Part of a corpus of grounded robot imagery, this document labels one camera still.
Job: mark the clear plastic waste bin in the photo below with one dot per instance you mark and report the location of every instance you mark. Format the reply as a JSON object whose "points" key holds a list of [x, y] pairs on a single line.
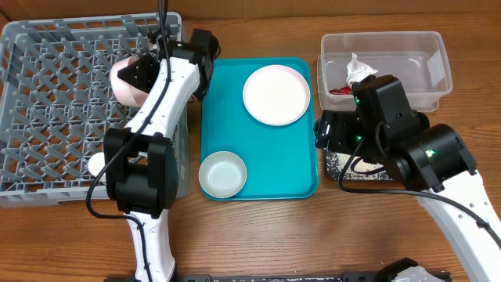
{"points": [[417, 58]]}

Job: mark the grey plastic dishwasher rack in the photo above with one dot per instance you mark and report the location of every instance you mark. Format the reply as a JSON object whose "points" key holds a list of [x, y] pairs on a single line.
{"points": [[57, 103]]}

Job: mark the white tissue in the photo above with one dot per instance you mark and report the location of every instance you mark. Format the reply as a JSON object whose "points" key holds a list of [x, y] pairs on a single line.
{"points": [[357, 71]]}

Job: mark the black plastic waste tray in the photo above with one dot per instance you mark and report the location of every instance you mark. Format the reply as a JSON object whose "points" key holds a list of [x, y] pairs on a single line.
{"points": [[370, 172]]}

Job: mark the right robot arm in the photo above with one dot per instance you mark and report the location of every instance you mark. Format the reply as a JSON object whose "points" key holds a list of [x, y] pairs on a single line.
{"points": [[432, 162]]}

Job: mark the small white bowl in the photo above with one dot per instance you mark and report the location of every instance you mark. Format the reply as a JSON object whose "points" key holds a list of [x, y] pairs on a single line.
{"points": [[125, 93]]}

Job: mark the teal plastic serving tray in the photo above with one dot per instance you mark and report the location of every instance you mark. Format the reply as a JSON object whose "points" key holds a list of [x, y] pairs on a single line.
{"points": [[281, 161]]}

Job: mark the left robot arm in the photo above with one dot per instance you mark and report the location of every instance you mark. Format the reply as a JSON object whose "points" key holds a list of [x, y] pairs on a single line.
{"points": [[142, 174]]}

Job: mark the red snack wrapper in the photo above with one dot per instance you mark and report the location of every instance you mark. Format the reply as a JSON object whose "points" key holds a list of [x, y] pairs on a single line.
{"points": [[341, 91]]}

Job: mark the white rice grains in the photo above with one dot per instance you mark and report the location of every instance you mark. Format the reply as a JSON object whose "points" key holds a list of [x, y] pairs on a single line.
{"points": [[335, 162]]}

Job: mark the large white round plate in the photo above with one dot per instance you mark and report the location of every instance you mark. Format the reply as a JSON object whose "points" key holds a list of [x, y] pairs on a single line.
{"points": [[276, 95]]}

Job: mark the white paper cup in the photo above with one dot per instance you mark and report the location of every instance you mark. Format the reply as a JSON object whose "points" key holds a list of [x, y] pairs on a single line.
{"points": [[96, 163]]}

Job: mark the light grey bowl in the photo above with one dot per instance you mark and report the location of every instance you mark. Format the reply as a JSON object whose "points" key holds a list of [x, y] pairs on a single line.
{"points": [[222, 174]]}

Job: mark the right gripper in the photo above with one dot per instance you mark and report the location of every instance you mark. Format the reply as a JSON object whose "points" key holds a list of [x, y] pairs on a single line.
{"points": [[342, 123]]}

